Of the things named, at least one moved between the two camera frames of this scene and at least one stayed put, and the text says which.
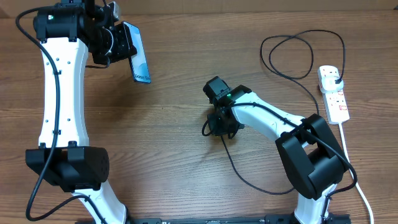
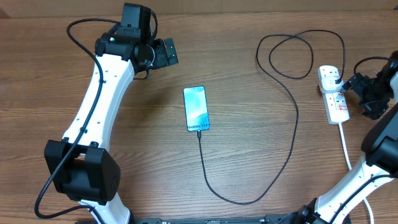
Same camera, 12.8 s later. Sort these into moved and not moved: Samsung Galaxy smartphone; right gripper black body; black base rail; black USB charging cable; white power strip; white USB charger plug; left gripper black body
Moved: left gripper black body; black USB charging cable; right gripper black body; Samsung Galaxy smartphone
Not moved: black base rail; white USB charger plug; white power strip
